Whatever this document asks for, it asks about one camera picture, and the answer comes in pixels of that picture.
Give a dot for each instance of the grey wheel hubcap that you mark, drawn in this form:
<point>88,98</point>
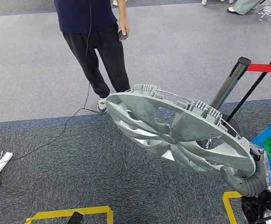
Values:
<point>191,126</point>

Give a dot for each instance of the black chrome stanchion post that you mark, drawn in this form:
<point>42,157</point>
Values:
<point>231,82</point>

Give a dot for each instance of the black handheld controller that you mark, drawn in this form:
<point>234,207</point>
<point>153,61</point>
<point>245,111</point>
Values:
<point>122,35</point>

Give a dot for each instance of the thin black pole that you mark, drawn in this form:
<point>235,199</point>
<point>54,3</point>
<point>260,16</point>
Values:
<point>254,85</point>

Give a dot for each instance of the red barrier belt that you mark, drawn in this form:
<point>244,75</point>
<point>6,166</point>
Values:
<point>266,68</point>

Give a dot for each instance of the person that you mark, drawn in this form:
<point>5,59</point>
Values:
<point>91,37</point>
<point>243,6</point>
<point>115,2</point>

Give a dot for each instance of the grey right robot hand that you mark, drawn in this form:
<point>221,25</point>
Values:
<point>262,176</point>

